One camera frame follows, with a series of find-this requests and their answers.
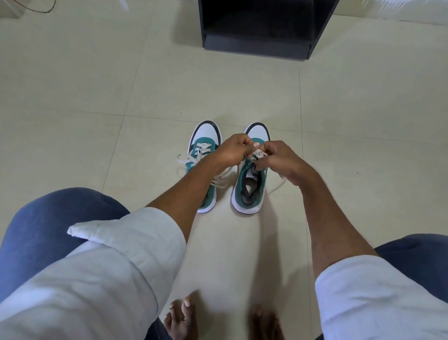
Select person's right foot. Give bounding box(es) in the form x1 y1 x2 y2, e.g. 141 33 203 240
248 304 285 340

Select person's foot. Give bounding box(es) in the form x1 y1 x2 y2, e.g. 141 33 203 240
163 294 199 340
248 304 285 340

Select black open cabinet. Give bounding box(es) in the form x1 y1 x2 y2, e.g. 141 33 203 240
198 0 340 60

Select blue jeans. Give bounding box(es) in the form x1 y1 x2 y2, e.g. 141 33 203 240
0 187 448 340

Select teal and white sneaker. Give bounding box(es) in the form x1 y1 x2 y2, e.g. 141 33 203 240
231 122 272 214
177 120 223 214

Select person's left forearm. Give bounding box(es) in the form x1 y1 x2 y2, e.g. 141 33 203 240
146 147 228 244

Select thin dark cable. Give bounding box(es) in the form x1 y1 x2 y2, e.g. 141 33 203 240
20 0 57 14

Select white shoelace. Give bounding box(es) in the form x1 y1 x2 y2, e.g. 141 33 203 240
244 149 286 195
176 142 239 190

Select white shirt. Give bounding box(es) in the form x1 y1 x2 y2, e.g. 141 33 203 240
0 207 448 340

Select person's right forearm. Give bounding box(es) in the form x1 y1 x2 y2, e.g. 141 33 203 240
297 172 379 280

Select person's right hand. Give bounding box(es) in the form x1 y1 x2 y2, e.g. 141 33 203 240
255 140 318 187

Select person's left foot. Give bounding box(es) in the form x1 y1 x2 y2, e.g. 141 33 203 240
163 294 199 340

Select person's left hand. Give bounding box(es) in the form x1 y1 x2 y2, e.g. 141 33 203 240
218 133 262 169

